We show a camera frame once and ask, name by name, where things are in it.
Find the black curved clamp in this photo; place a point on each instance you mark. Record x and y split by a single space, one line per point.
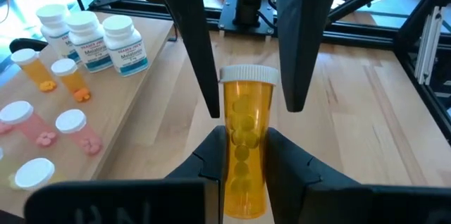
21 43

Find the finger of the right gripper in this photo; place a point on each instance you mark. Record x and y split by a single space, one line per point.
303 23
190 23

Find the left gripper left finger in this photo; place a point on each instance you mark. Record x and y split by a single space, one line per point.
215 153

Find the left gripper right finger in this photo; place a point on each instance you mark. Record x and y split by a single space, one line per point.
289 167

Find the small white ball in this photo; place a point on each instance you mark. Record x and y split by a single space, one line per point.
15 112

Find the silver metal bracket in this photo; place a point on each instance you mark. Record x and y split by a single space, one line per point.
428 41

